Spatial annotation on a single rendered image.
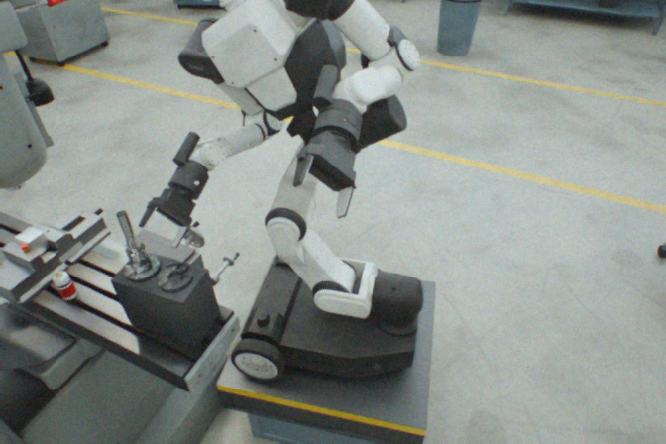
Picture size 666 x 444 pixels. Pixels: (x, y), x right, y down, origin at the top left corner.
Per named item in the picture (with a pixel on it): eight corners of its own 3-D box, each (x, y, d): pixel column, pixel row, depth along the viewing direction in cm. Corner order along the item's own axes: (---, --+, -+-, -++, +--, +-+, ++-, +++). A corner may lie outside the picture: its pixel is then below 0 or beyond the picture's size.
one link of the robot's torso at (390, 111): (410, 116, 126) (380, 62, 119) (405, 139, 117) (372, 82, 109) (329, 152, 140) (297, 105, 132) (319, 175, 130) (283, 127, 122)
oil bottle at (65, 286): (71, 287, 135) (56, 263, 128) (80, 292, 134) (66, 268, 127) (59, 297, 132) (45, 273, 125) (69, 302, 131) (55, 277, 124)
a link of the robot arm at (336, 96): (330, 151, 94) (339, 112, 100) (370, 131, 87) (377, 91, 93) (290, 118, 88) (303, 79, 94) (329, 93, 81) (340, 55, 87)
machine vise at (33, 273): (81, 220, 159) (69, 196, 152) (112, 232, 154) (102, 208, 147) (-12, 290, 134) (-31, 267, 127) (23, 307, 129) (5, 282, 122)
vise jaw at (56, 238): (48, 228, 145) (43, 218, 143) (74, 238, 141) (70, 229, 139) (32, 239, 141) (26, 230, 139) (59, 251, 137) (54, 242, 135)
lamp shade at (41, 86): (59, 95, 124) (51, 74, 120) (43, 107, 118) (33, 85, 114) (37, 93, 125) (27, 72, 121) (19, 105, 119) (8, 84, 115)
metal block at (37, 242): (37, 240, 140) (29, 226, 136) (51, 246, 138) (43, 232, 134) (23, 251, 136) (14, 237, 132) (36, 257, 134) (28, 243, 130)
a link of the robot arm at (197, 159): (192, 188, 127) (210, 157, 132) (215, 186, 121) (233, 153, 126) (161, 166, 120) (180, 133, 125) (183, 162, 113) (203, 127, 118)
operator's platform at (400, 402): (424, 333, 231) (436, 281, 205) (413, 475, 179) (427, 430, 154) (279, 306, 244) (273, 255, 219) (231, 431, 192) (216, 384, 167)
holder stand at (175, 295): (156, 292, 134) (137, 245, 121) (220, 312, 128) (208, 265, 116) (130, 324, 125) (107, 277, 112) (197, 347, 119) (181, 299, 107)
